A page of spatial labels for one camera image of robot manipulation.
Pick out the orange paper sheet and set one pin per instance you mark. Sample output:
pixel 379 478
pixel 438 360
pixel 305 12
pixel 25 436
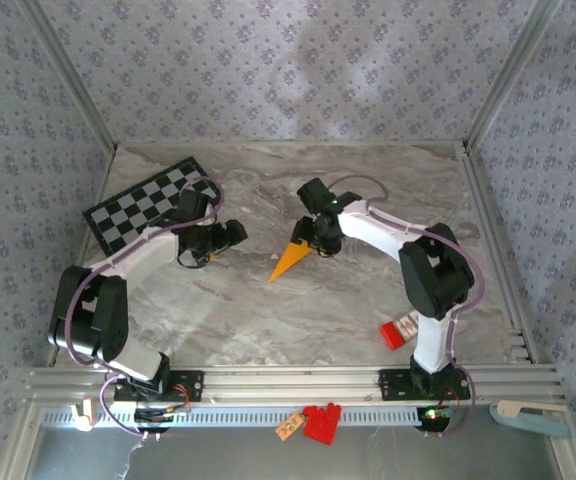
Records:
pixel 290 257

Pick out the black and grey checkerboard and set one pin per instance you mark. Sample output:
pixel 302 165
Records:
pixel 118 210

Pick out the red toy brick block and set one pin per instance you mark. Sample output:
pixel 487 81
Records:
pixel 320 422

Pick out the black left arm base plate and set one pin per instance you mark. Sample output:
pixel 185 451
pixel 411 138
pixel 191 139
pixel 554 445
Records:
pixel 193 385

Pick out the aluminium side rail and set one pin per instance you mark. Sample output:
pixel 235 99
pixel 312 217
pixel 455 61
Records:
pixel 497 250

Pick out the aluminium frame post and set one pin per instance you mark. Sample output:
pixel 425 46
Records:
pixel 510 75

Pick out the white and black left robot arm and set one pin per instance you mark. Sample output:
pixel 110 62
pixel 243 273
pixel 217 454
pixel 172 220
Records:
pixel 88 310

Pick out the beige plastic hook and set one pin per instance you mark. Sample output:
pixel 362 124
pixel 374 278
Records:
pixel 85 415

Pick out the orange paper tag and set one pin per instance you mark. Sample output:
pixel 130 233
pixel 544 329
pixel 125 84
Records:
pixel 288 426

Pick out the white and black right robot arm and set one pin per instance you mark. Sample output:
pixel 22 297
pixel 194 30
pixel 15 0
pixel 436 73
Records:
pixel 433 270

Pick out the red and white small box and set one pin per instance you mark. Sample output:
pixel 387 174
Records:
pixel 393 336

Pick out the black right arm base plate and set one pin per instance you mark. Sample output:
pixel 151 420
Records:
pixel 393 385

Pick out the long aluminium base rail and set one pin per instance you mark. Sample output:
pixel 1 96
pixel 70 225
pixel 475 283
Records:
pixel 293 382

